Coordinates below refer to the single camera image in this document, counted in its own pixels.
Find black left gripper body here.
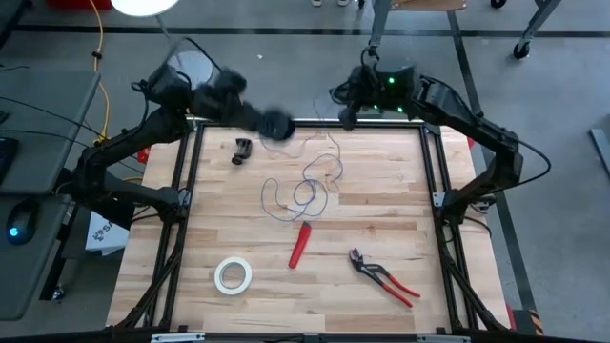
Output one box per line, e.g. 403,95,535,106
199,71,268,137

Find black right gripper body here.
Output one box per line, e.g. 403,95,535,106
331,66,382,131

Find black cord spool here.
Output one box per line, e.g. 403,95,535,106
256,108,296,142

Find thin blue cord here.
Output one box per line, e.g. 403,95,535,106
259,97,344,224

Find black screw clamp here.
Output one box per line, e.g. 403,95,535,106
231,137,254,167

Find wooden wheeled workbench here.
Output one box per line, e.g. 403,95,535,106
366,0,563,61

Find white floor lamp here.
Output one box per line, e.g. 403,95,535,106
110,0,216,91

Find red utility knife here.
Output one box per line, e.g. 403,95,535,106
288,220,313,271

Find white tape roll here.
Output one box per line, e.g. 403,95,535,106
213,256,254,296

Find white printed box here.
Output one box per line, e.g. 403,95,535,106
84,212,131,257

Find grey desk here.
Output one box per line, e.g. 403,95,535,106
0,70,101,196
0,192,80,321

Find black computer keyboard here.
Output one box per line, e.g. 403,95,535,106
0,136,20,185

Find black computer mouse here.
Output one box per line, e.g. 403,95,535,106
5,199,40,247

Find yellow black striped block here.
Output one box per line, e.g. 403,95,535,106
504,304,544,337

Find yellow extension cable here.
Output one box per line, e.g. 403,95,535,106
88,0,144,185

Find red-handled pliers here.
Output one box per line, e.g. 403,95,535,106
348,247,422,309

